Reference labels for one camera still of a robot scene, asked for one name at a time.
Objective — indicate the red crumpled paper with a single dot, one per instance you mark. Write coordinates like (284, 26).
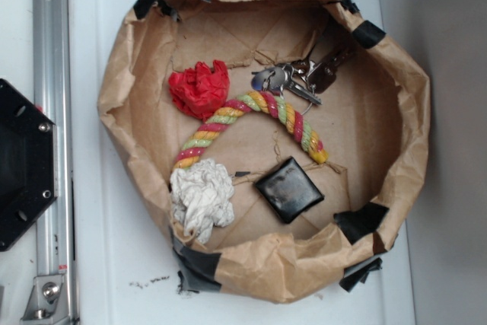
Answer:
(198, 92)

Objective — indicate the brown paper bag bin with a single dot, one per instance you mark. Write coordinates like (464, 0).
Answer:
(365, 148)

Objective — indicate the aluminium frame rail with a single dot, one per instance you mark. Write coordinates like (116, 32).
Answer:
(54, 296)

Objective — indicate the white tray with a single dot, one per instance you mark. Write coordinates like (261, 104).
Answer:
(126, 270)

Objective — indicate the black box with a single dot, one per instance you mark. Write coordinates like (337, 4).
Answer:
(288, 190)

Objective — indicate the white crumpled cloth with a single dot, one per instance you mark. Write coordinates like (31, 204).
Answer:
(201, 198)

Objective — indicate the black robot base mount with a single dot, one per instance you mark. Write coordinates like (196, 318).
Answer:
(27, 164)

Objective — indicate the bunch of silver keys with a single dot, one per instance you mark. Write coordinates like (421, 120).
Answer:
(305, 78)

